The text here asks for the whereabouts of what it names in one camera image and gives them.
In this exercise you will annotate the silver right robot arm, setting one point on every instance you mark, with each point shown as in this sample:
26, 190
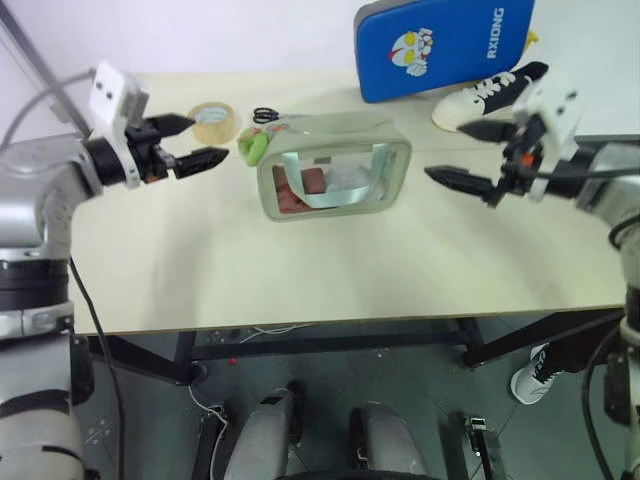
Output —
607, 195

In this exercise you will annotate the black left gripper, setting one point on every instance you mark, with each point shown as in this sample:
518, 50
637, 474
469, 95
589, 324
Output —
145, 150

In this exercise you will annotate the grey metal pole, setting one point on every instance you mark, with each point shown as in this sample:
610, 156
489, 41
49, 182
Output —
45, 60

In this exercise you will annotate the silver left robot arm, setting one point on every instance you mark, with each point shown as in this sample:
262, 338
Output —
35, 210

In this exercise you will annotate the grey robot left leg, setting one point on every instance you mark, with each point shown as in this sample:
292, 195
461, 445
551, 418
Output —
262, 435

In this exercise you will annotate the blue RXIONG kick pad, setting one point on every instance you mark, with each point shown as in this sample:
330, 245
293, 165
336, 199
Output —
435, 50

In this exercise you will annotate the clear packing tape roll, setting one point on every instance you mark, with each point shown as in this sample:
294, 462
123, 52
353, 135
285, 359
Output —
222, 131

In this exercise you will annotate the green crumpled soft item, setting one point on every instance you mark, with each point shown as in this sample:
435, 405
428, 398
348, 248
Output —
255, 145

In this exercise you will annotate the yellow item behind pad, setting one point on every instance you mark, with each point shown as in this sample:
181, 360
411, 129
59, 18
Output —
533, 37

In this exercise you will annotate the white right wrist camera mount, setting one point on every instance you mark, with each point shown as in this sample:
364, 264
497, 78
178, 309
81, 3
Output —
557, 107

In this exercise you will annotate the grey robot right leg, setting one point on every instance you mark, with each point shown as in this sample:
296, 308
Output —
387, 440

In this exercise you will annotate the clear zippered pouch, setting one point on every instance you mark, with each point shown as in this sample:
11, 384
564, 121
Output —
350, 131

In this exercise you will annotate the black metal table frame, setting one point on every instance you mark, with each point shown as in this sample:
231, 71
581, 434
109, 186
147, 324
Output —
320, 345

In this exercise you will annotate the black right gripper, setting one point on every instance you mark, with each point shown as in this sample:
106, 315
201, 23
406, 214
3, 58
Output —
522, 160

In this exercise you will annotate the white sneaker with black print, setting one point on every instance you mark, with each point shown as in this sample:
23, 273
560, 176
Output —
535, 375

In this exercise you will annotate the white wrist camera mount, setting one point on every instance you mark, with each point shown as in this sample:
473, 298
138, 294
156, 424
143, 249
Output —
112, 97
557, 107

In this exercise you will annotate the grey robot leg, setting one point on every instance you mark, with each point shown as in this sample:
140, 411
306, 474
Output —
387, 440
262, 435

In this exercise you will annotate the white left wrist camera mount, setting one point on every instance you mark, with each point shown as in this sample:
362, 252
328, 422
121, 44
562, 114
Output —
112, 97

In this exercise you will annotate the black and white sneaker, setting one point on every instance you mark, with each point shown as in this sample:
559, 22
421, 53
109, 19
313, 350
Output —
492, 95

